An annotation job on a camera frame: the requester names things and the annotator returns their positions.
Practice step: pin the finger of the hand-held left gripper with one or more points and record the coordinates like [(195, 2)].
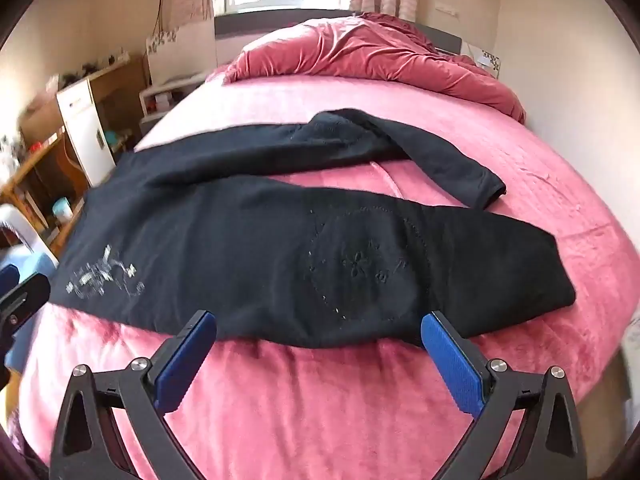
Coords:
[(27, 295)]

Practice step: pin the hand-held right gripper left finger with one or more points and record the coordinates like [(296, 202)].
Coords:
[(182, 360)]

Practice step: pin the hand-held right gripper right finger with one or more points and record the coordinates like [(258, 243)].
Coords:
[(452, 360)]

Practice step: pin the black pants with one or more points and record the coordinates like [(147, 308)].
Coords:
[(250, 240)]

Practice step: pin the blue plastic stool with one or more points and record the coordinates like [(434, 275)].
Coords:
[(35, 265)]

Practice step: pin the white plastic chair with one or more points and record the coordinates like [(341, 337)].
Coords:
[(20, 225)]

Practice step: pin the teal cup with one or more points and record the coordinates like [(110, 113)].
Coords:
[(62, 210)]

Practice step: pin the pink bed sheet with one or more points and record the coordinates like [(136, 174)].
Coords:
[(350, 410)]

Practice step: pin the white cabinet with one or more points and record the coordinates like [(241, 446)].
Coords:
[(85, 130)]

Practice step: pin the plain cardboard box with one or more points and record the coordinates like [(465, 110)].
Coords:
[(40, 120)]

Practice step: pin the wooden desk shelf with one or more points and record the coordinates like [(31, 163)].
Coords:
[(120, 85)]

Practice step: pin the white low shelf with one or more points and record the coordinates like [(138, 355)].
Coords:
[(160, 95)]

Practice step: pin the floral cardboard box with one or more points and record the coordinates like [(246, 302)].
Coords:
[(180, 50)]

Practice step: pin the small floral box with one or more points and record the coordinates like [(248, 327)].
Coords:
[(489, 62)]

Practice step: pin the red quilt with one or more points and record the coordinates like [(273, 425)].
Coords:
[(360, 55)]

